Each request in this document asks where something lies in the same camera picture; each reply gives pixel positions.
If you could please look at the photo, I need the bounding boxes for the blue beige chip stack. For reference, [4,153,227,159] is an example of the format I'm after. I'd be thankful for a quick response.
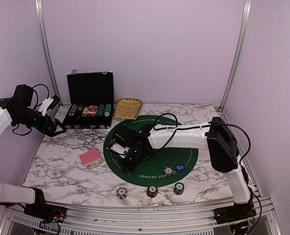
[116,187,127,200]

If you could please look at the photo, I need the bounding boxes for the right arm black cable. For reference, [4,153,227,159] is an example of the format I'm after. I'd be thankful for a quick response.
[144,112,263,221]

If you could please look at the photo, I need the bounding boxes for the round green poker mat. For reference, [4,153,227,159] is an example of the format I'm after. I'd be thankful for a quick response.
[103,115,201,187]

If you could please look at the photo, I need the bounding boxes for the card deck in case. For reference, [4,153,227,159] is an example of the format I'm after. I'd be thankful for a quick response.
[82,107,97,117]

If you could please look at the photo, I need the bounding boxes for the woven bamboo tray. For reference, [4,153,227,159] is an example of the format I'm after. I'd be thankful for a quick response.
[114,98,142,120]

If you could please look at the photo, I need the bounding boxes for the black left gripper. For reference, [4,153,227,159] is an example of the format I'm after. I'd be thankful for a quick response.
[14,108,66,137]

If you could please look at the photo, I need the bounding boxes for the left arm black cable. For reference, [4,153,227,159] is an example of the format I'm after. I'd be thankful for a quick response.
[11,84,50,136]

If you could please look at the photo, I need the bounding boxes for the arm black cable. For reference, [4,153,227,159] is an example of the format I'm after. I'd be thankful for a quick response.
[144,112,263,221]
[11,84,50,136]

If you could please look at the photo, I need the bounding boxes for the blue small blind button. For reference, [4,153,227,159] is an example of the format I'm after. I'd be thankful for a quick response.
[175,164,186,172]

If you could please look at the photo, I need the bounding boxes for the red black chip stack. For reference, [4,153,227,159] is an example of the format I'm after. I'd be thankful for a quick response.
[147,185,158,198]

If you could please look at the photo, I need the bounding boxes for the blue beige chips in case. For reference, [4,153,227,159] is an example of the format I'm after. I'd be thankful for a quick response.
[68,104,78,117]

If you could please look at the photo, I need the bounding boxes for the green teal chip stack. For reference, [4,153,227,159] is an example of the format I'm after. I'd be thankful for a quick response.
[174,182,184,195]

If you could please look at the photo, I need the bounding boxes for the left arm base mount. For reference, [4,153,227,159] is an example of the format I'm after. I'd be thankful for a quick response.
[24,205,67,223]

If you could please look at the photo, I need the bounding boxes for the green chip row in case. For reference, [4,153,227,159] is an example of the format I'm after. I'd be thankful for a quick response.
[96,104,105,117]

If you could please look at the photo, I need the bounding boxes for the right aluminium frame post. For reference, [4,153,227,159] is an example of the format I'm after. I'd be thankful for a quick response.
[218,0,252,112]

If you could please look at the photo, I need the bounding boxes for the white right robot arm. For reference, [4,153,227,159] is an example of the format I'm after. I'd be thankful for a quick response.
[109,117,251,219]

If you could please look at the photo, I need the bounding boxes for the front aluminium rail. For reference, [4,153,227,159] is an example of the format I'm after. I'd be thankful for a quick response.
[0,195,282,235]

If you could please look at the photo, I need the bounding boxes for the teal chip row in case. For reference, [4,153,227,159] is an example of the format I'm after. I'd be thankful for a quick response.
[104,104,112,117]

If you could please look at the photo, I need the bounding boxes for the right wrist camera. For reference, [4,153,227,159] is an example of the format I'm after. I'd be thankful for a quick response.
[110,143,129,155]

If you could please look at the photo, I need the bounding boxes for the left aluminium frame post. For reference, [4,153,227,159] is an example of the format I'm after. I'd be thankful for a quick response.
[35,0,61,97]

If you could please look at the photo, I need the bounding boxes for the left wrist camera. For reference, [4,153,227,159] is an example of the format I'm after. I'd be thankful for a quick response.
[38,95,61,116]

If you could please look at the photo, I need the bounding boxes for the red playing card deck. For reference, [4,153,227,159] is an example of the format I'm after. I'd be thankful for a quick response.
[79,149,104,168]

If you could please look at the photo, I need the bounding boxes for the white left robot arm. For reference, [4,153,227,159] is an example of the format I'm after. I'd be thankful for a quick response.
[0,84,67,218]

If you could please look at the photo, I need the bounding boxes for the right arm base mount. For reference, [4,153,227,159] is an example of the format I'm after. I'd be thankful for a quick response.
[213,204,257,224]

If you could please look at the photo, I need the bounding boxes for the black poker chip case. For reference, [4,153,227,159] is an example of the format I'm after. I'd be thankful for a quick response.
[63,71,114,131]

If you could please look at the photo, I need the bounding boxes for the aluminium frame post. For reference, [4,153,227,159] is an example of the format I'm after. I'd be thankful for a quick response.
[218,0,252,112]
[35,0,61,97]

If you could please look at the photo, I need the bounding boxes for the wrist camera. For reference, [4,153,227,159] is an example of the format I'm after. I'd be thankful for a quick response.
[38,95,61,116]
[110,143,129,155]

